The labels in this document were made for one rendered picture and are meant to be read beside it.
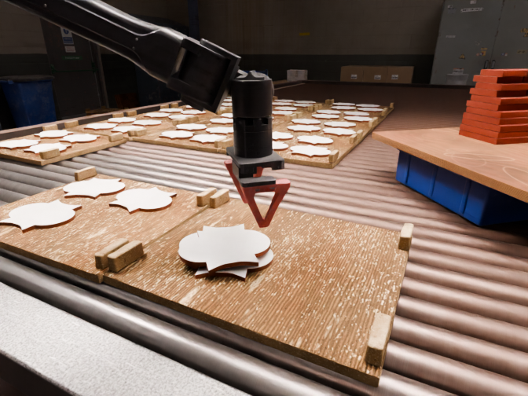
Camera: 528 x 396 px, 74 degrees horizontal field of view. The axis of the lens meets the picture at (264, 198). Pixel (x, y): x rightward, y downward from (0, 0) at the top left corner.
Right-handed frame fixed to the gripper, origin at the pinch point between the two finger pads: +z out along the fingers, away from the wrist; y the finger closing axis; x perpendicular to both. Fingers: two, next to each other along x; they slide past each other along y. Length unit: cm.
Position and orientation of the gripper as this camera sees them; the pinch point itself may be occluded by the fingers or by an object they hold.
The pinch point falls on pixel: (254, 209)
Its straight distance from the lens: 55.4
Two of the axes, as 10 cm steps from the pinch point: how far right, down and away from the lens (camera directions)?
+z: 0.2, 9.3, 3.8
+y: 2.8, 3.6, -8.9
